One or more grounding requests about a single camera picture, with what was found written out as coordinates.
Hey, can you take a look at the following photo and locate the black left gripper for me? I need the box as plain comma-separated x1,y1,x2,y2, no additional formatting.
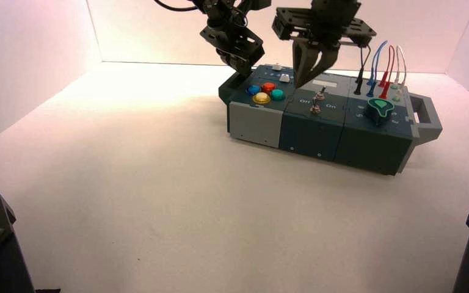
200,24,266,78

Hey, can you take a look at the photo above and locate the black jumper cable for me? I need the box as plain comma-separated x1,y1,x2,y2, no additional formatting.
354,45,372,96

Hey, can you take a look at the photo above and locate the blue jumper cable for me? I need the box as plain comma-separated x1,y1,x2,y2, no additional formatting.
366,40,389,98

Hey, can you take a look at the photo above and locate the yellow push button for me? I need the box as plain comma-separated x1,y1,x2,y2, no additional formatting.
252,92,272,106

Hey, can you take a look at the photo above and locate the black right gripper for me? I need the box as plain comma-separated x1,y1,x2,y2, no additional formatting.
272,0,377,89

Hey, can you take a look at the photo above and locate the dark rotary knob green top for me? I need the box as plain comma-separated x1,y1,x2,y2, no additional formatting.
365,97,395,127

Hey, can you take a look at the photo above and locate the white jumper cable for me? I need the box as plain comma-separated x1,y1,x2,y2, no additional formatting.
392,45,408,102

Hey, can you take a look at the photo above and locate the blue grey control box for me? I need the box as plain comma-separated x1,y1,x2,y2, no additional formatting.
217,64,443,176

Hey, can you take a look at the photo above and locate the red jumper cable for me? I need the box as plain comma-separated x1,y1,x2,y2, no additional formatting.
379,45,396,100

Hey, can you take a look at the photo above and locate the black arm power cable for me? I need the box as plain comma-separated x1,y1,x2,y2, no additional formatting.
153,0,203,12

